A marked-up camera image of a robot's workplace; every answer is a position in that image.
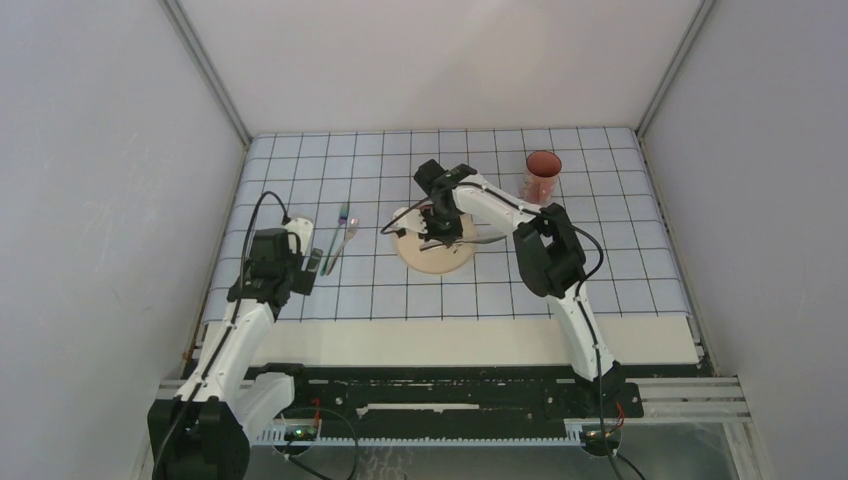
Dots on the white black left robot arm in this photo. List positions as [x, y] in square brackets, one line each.
[206, 429]

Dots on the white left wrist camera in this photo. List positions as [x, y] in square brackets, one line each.
[300, 232]

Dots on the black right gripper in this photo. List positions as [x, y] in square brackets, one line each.
[432, 233]

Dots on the pink patterned mug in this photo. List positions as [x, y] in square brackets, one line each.
[542, 169]

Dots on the metal cutlery piece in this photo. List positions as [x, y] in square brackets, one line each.
[464, 242]

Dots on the white slotted cable duct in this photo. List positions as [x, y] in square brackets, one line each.
[302, 435]

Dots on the cream pink branch plate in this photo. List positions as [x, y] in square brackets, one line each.
[434, 262]

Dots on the silver metal fork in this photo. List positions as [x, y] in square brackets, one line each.
[350, 232]

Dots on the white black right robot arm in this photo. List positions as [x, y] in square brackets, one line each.
[549, 255]

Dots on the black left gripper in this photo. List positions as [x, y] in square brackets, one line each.
[311, 267]

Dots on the iridescent rainbow fork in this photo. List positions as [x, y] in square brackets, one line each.
[342, 219]

